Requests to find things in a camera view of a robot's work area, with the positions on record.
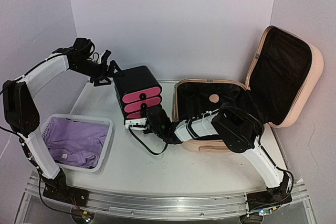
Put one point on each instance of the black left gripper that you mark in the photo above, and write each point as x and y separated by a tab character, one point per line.
103	74

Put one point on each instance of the black pink drawer organizer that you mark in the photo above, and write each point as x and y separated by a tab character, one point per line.
136	91

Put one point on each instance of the pink round compact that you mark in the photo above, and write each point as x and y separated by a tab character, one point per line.
214	98

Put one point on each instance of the purple garment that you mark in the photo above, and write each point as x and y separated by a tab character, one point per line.
75	143

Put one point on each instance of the pink hard-shell suitcase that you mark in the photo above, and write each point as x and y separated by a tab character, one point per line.
281	77

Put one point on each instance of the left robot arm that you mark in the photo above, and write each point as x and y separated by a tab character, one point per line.
20	111

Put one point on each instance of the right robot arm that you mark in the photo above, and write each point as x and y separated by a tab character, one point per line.
239	131

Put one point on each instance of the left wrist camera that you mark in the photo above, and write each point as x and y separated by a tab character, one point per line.
103	57

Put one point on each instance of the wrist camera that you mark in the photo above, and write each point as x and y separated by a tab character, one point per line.
103	57
136	124

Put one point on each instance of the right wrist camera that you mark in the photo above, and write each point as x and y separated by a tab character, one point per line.
136	124

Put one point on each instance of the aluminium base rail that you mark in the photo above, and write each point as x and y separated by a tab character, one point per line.
107	207

